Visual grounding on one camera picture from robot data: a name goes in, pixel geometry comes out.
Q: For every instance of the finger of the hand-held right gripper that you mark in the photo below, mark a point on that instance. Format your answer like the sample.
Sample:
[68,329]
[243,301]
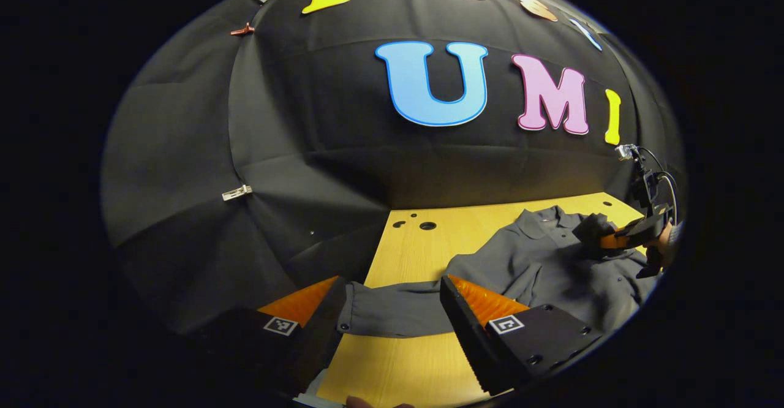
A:
[640,230]

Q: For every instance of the black backdrop cloth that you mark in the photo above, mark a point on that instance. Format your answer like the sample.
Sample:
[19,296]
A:
[306,120]

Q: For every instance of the small white clip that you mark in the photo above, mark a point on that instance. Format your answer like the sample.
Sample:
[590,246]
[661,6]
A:
[237,192]

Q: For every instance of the grey button shirt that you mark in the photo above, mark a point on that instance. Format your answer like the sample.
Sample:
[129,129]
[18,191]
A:
[551,273]

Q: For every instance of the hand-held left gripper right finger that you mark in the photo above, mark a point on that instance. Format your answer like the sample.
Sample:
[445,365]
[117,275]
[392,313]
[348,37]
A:
[468,334]

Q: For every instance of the small red clip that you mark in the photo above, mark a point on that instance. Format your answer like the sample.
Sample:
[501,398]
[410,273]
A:
[242,29]

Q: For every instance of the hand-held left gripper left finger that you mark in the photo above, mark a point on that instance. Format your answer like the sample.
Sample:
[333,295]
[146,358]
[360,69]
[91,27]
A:
[321,340]

